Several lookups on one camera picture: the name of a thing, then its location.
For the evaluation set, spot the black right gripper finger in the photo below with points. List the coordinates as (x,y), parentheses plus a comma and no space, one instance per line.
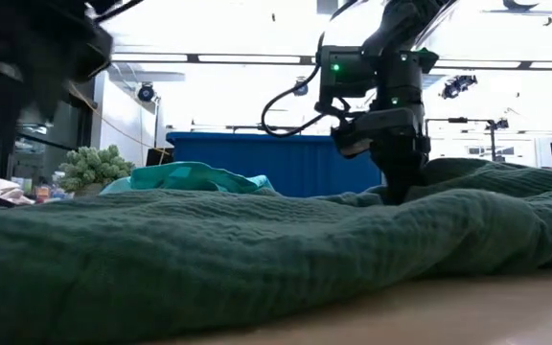
(400,177)

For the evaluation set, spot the teal shirt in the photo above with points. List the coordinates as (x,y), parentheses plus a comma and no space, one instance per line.
(185,179)

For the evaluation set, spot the dark green knit garment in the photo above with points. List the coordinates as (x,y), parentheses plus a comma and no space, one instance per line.
(209,263)

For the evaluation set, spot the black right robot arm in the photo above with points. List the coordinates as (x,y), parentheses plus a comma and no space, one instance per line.
(400,29)

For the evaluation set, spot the black ceiling spotlight cluster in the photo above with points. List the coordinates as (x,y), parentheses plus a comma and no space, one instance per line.
(458,86)

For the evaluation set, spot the black hanging reel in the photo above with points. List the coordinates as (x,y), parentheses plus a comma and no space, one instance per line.
(145,92)
(301,88)

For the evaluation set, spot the black metal gantry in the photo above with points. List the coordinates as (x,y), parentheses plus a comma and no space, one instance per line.
(493,139)

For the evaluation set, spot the blue plastic bin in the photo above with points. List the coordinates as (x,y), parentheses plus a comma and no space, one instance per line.
(281,163)

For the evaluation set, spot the potted green succulent plant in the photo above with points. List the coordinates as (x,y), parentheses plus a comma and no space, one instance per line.
(94,165)

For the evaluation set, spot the black speaker box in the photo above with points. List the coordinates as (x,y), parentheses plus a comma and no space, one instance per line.
(158,157)

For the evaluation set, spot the white crumpled cloth pile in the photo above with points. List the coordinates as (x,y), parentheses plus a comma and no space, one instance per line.
(3,187)

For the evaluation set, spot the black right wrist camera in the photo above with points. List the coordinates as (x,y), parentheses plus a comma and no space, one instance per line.
(348,72)

